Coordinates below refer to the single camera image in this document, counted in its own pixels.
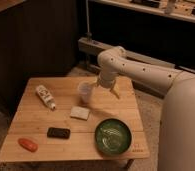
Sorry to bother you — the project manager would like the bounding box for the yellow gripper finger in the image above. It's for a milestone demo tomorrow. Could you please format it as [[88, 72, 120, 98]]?
[[110, 86, 120, 99]]

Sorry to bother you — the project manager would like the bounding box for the black rectangular object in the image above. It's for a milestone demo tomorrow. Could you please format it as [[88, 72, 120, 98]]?
[[47, 127, 70, 139]]

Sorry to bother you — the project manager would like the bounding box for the green bowl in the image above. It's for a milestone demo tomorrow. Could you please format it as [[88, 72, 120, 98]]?
[[94, 118, 133, 156]]

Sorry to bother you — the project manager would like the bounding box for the upper wooden shelf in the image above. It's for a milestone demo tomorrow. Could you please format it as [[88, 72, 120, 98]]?
[[92, 0, 195, 23]]

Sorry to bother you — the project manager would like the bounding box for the wooden folding table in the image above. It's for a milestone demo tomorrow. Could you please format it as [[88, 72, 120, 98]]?
[[0, 77, 149, 162]]

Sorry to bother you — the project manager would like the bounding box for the beige sponge block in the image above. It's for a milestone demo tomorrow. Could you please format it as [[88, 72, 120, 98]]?
[[70, 106, 90, 120]]

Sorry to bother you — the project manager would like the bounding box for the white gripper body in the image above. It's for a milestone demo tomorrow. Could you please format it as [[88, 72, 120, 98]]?
[[97, 75, 116, 89]]

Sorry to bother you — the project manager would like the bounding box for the orange oblong object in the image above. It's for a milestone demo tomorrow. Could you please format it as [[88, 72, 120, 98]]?
[[18, 138, 38, 152]]

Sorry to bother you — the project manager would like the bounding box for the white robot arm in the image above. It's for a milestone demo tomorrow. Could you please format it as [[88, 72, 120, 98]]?
[[97, 46, 195, 171]]

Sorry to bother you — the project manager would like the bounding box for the vertical metal pole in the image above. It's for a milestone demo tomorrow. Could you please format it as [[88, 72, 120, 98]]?
[[85, 0, 92, 41]]

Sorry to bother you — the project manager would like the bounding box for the white lying bottle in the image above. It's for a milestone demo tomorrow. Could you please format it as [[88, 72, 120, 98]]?
[[36, 85, 56, 110]]

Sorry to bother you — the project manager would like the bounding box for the translucent ceramic cup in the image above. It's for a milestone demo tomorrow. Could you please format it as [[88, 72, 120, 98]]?
[[77, 82, 93, 103]]

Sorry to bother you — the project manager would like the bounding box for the grey metal rail beam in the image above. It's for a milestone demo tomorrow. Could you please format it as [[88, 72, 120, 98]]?
[[78, 37, 195, 94]]

